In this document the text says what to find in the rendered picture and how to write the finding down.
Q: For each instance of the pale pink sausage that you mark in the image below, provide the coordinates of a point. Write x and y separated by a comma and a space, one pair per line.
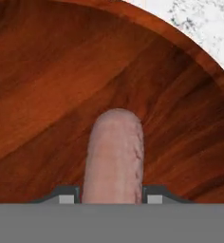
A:
114, 158

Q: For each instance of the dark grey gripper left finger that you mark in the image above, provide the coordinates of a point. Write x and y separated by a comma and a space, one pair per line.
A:
66, 193

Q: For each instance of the brown wooden bowl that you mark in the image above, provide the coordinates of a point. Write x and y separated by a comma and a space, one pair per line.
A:
53, 79

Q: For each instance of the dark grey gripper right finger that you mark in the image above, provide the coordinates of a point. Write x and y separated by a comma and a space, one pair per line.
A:
155, 193

